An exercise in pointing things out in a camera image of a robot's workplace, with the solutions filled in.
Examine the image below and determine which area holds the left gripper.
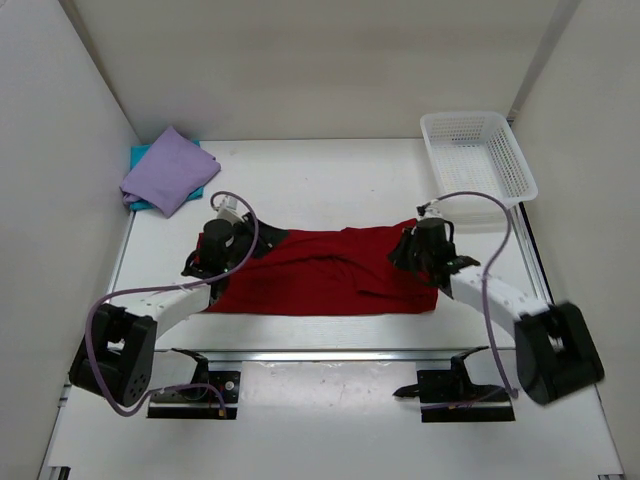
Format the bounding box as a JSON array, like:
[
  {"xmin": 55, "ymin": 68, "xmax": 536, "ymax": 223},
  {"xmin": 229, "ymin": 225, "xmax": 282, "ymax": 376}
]
[{"xmin": 221, "ymin": 212, "xmax": 289, "ymax": 272}]

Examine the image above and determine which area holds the red t-shirt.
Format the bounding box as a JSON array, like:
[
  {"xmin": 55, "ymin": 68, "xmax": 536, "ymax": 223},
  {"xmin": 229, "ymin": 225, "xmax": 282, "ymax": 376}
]
[{"xmin": 207, "ymin": 219, "xmax": 438, "ymax": 316}]

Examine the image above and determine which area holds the purple t-shirt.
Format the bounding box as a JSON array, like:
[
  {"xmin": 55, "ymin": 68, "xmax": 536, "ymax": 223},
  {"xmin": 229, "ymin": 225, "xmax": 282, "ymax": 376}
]
[{"xmin": 120, "ymin": 126, "xmax": 222, "ymax": 218}]

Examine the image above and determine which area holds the teal t-shirt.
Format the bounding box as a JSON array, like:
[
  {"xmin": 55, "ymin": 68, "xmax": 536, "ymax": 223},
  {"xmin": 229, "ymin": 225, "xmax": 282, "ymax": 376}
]
[{"xmin": 124, "ymin": 143, "xmax": 207, "ymax": 212}]

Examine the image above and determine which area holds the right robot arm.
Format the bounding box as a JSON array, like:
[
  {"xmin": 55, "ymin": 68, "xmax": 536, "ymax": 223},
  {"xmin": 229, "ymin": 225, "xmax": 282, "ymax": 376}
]
[{"xmin": 388, "ymin": 217, "xmax": 605, "ymax": 405}]

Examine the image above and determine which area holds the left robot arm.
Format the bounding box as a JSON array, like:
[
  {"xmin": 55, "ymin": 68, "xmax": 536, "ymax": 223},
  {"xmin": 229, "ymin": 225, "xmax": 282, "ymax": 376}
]
[{"xmin": 69, "ymin": 213, "xmax": 290, "ymax": 417}]

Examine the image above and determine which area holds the white plastic basket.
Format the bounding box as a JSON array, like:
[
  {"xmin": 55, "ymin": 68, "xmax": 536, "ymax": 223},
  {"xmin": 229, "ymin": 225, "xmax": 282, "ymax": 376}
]
[{"xmin": 420, "ymin": 111, "xmax": 538, "ymax": 208}]

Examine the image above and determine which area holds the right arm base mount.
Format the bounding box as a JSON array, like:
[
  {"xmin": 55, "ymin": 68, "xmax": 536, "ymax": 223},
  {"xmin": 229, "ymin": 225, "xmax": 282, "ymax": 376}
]
[{"xmin": 393, "ymin": 346, "xmax": 515, "ymax": 424}]

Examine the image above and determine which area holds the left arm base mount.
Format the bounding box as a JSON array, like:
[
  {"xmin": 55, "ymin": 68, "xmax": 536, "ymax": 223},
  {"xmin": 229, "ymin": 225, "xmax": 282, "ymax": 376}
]
[{"xmin": 147, "ymin": 349, "xmax": 241, "ymax": 420}]

